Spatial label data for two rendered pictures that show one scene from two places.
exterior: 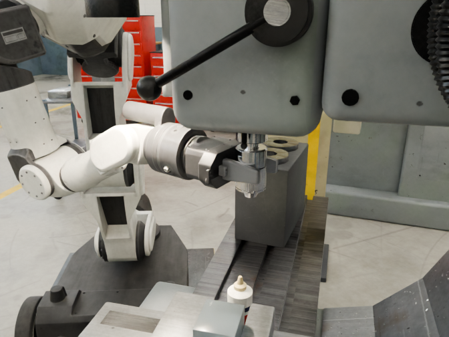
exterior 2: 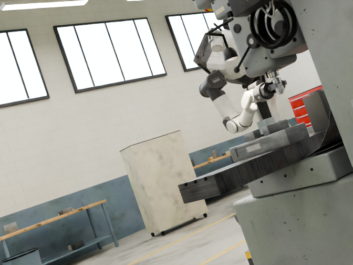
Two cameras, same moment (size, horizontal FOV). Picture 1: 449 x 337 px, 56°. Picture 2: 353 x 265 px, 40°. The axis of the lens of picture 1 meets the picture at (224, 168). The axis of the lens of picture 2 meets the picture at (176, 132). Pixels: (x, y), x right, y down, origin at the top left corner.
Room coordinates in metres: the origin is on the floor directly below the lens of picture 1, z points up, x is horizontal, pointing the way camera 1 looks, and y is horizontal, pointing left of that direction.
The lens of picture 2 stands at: (-1.61, -0.97, 1.04)
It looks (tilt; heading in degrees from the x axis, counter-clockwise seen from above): 4 degrees up; 36
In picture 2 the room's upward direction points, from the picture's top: 19 degrees counter-clockwise
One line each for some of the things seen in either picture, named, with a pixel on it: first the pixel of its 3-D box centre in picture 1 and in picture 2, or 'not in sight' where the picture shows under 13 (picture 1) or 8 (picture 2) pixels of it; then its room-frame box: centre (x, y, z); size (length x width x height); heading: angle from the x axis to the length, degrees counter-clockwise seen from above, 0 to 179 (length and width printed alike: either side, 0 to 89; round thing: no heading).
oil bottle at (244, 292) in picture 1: (239, 305); not in sight; (0.56, -0.02, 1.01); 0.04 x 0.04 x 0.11
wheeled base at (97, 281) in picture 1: (126, 259); not in sight; (1.36, 0.37, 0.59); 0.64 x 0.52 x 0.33; 4
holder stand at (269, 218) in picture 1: (272, 186); (329, 106); (0.95, -0.12, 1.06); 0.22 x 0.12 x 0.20; 158
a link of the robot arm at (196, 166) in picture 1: (202, 157); (268, 90); (0.65, 0.04, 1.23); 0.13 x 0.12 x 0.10; 146
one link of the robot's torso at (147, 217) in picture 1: (126, 234); not in sight; (1.39, 0.37, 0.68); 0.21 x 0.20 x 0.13; 4
